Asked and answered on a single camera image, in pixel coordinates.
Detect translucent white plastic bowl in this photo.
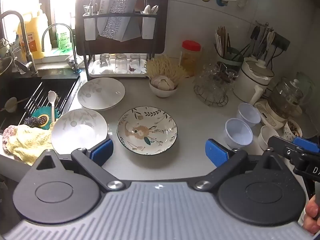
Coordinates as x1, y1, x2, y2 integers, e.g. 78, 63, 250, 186
224, 118, 254, 149
236, 102, 262, 128

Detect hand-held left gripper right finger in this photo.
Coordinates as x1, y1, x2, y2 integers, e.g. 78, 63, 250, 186
192, 138, 288, 191

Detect pink patterned cloth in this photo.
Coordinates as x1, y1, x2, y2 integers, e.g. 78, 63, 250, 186
2, 125, 18, 153

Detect pale soup spoons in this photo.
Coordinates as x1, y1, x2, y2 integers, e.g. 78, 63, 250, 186
143, 4, 159, 16

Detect tall steel faucet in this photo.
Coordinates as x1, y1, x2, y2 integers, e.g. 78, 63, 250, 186
0, 10, 38, 76

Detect beige straw bundle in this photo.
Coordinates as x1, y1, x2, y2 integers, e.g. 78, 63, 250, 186
145, 54, 188, 85

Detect bundle of chopsticks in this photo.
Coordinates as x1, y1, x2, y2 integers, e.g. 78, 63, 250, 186
215, 26, 232, 58

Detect orange detergent bottle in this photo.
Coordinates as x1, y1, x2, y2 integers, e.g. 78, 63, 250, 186
17, 4, 48, 60

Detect dark pan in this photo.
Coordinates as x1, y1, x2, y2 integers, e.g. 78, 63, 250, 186
0, 56, 13, 81

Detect black dish rack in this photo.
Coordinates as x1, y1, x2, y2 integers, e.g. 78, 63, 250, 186
74, 0, 169, 79

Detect white drip tray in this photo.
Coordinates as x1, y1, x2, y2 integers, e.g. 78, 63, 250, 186
89, 58, 148, 78

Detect clear drinking glass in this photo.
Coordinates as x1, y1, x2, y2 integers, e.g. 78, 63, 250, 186
115, 53, 127, 72
129, 53, 141, 72
99, 53, 112, 68

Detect hanging utensils rack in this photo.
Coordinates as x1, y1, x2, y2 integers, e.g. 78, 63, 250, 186
249, 22, 277, 57

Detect floral ceramic bowl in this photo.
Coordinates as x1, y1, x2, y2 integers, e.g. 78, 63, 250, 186
117, 106, 178, 155

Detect small white ceramic cup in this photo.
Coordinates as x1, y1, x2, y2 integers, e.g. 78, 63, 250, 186
258, 125, 280, 152

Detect green chopstick holder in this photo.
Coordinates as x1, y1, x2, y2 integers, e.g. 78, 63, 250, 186
214, 44, 245, 68

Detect glass kettle with base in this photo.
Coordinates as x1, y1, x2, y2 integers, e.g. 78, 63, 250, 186
254, 77, 305, 131

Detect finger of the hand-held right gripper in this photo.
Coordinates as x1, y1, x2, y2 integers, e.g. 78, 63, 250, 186
267, 135, 304, 164
293, 136, 320, 155

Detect steel wool scrubber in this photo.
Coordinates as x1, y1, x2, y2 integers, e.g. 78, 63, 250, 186
23, 116, 40, 128

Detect person's right hand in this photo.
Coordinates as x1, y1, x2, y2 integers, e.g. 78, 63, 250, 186
303, 197, 320, 236

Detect white leaf-pattern plate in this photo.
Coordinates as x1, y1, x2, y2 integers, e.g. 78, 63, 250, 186
77, 77, 126, 111
51, 109, 109, 155

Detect black sink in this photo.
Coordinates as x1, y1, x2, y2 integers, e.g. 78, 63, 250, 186
0, 74, 81, 131

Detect white plastic spoon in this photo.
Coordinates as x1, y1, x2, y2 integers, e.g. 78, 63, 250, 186
48, 90, 57, 123

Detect silver patterned box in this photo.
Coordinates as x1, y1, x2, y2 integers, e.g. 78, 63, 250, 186
98, 0, 141, 42

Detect cluster of clear glass cups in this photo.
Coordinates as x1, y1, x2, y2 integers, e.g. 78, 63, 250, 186
194, 63, 239, 98

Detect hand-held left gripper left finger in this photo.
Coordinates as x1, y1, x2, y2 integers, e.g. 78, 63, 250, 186
30, 138, 125, 192

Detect clear glass tumbler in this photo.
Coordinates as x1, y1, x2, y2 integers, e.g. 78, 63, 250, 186
12, 47, 27, 75

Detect white electric pot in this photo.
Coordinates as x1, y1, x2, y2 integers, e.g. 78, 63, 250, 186
233, 57, 275, 106

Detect yellow cloth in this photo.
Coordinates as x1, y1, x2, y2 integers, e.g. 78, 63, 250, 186
3, 124, 55, 167

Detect red-lid plastic jar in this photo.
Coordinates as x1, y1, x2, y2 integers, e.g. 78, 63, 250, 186
180, 40, 202, 77

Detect green label bottle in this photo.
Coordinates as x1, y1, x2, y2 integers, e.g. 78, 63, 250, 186
55, 26, 73, 51

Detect garlic bulbs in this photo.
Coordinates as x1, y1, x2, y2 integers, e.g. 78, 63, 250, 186
151, 76, 176, 91

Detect small patterned bowl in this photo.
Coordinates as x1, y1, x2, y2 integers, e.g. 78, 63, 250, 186
283, 119, 303, 142

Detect roll-up sink rack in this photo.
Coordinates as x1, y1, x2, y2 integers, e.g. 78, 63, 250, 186
23, 79, 76, 123

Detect small curved steel faucet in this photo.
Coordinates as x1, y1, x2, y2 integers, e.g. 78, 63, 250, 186
41, 23, 81, 75

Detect teal sunflower scrubber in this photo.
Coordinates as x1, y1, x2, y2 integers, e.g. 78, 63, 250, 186
31, 107, 61, 131

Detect white utensil holder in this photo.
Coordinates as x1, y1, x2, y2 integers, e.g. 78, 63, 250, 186
83, 16, 97, 41
141, 15, 154, 40

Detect wire cup rack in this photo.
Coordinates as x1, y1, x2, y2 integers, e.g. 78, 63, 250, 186
194, 84, 229, 107

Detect dark wooden cutting board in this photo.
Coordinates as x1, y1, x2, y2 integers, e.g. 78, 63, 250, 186
75, 0, 169, 56

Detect small white ceramic bowl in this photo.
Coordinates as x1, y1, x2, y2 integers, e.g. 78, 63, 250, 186
149, 79, 179, 98

